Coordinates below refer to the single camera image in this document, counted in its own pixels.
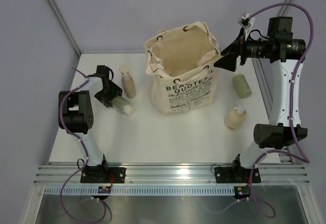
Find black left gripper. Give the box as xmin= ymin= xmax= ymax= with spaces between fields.
xmin=94 ymin=81 xmax=122 ymax=107

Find beige pump bottle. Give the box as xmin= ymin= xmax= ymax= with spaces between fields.
xmin=119 ymin=65 xmax=136 ymax=99

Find cream pump lotion bottle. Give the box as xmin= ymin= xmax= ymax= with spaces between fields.
xmin=224 ymin=106 xmax=247 ymax=131

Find aluminium mounting rail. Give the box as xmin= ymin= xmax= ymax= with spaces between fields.
xmin=33 ymin=162 xmax=310 ymax=186

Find left aluminium frame post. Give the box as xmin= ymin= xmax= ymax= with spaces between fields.
xmin=46 ymin=0 xmax=82 ymax=58

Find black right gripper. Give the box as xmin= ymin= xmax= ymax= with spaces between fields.
xmin=214 ymin=27 xmax=271 ymax=72

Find cream canvas tote bag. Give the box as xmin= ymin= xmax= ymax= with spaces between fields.
xmin=144 ymin=21 xmax=222 ymax=115

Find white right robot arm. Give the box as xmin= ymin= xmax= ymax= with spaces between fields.
xmin=214 ymin=14 xmax=308 ymax=184

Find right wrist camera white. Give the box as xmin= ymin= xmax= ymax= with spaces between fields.
xmin=238 ymin=12 xmax=255 ymax=39

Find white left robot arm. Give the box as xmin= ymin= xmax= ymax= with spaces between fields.
xmin=58 ymin=65 xmax=132 ymax=184

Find pale green lotion tube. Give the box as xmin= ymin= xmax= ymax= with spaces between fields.
xmin=111 ymin=96 xmax=135 ymax=116

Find white slotted cable duct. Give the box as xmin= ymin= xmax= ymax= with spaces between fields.
xmin=44 ymin=185 xmax=235 ymax=196

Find pale green round bottle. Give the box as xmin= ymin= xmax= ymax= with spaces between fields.
xmin=232 ymin=74 xmax=252 ymax=99

